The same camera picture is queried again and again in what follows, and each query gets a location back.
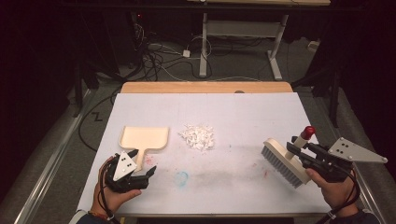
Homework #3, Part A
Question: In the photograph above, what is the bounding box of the hand-held gripper cable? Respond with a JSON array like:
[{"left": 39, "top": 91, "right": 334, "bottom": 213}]
[
  {"left": 316, "top": 169, "right": 362, "bottom": 224},
  {"left": 97, "top": 160, "right": 121, "bottom": 224}
]

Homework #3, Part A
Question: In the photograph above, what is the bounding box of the cream brush with red tip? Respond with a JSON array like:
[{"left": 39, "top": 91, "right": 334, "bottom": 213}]
[{"left": 261, "top": 125, "right": 317, "bottom": 189}]

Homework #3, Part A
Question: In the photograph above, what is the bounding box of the left hand-held gripper cable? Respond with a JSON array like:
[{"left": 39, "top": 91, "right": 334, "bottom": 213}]
[{"left": 97, "top": 160, "right": 121, "bottom": 224}]

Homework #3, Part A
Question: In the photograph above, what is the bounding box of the beaded wrist bracelet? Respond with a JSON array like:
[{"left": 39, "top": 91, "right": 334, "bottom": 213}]
[{"left": 88, "top": 210, "right": 115, "bottom": 221}]

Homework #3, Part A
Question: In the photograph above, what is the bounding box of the black metal stand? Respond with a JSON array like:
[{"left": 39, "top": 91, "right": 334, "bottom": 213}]
[
  {"left": 292, "top": 66, "right": 341, "bottom": 129},
  {"left": 72, "top": 60, "right": 86, "bottom": 119}
]

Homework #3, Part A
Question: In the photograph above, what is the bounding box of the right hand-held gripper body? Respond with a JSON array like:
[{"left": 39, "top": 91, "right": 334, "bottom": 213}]
[{"left": 300, "top": 136, "right": 389, "bottom": 184}]

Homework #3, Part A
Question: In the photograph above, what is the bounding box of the white-legged desk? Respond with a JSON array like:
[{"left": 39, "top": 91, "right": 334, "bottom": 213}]
[{"left": 186, "top": 0, "right": 332, "bottom": 81}]

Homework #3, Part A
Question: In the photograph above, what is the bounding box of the person's right hand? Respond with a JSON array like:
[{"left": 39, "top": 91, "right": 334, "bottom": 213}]
[{"left": 304, "top": 167, "right": 359, "bottom": 210}]

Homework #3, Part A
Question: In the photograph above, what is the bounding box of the person's left hand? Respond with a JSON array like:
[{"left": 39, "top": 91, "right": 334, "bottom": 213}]
[{"left": 91, "top": 156, "right": 143, "bottom": 217}]

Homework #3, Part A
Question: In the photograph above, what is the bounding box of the black floor cable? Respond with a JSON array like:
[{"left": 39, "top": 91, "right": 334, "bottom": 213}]
[{"left": 78, "top": 88, "right": 123, "bottom": 153}]

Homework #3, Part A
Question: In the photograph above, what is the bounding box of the tangle of floor cables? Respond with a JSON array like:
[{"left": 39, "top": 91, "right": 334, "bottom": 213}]
[{"left": 132, "top": 22, "right": 214, "bottom": 82}]

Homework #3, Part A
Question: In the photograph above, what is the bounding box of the white table cover sheet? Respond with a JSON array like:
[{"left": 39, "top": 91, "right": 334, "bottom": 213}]
[{"left": 76, "top": 92, "right": 349, "bottom": 216}]

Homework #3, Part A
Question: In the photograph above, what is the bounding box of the right hand-held gripper cable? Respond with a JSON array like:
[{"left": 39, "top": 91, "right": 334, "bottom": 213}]
[{"left": 316, "top": 169, "right": 362, "bottom": 224}]

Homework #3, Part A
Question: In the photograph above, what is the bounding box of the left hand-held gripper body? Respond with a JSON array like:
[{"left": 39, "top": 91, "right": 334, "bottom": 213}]
[{"left": 104, "top": 150, "right": 150, "bottom": 194}]

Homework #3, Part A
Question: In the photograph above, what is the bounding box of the metal floor rail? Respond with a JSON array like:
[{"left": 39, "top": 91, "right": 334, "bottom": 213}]
[
  {"left": 314, "top": 94, "right": 389, "bottom": 224},
  {"left": 13, "top": 89, "right": 94, "bottom": 224}
]

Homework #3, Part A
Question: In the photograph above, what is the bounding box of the cream plastic dustpan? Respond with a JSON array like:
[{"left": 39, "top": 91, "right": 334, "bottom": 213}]
[{"left": 119, "top": 125, "right": 170, "bottom": 172}]

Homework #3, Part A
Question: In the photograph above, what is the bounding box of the small white floor box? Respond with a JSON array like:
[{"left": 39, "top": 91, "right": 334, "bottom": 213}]
[{"left": 307, "top": 39, "right": 321, "bottom": 52}]

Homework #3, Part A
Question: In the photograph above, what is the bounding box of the pile of white paper scraps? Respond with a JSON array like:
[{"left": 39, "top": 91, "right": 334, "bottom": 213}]
[{"left": 177, "top": 124, "right": 216, "bottom": 152}]

